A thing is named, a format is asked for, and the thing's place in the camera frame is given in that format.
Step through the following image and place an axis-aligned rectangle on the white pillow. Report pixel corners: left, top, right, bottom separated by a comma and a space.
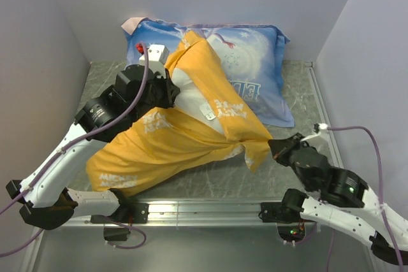
171, 68, 225, 135

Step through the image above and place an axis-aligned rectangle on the yellow Mickey Mouse pillowcase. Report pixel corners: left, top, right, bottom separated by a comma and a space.
85, 31, 272, 196

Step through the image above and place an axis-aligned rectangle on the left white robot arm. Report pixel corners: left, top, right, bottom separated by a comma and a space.
6, 64, 180, 230

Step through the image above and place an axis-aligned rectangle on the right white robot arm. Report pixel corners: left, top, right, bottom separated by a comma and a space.
259, 134, 407, 266

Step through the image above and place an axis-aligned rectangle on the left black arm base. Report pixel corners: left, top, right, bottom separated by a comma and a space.
91, 202, 149, 248

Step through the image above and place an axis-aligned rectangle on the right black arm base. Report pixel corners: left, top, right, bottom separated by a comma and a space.
258, 202, 306, 245

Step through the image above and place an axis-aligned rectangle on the blue Elsa pillow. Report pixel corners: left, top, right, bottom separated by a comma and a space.
124, 18, 295, 127

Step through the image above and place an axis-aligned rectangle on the white care label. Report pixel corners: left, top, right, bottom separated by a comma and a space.
199, 103, 217, 121

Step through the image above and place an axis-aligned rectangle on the pink cloth corner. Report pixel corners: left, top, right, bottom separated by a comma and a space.
121, 17, 147, 35

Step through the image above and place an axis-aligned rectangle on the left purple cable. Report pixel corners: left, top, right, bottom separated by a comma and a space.
0, 41, 149, 259

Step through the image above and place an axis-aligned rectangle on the purple cable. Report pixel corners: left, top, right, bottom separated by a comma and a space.
324, 125, 405, 272
0, 41, 149, 259

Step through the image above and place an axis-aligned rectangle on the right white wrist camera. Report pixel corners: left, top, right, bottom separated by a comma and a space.
302, 123, 330, 147

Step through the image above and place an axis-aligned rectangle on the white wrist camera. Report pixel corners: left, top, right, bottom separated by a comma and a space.
138, 44, 170, 74
302, 123, 330, 147

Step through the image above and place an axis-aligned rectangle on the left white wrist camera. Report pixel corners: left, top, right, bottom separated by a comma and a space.
138, 44, 170, 74

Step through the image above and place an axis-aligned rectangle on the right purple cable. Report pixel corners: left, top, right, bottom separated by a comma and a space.
324, 125, 405, 272

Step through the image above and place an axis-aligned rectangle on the aluminium front rail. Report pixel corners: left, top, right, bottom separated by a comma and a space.
63, 198, 288, 227

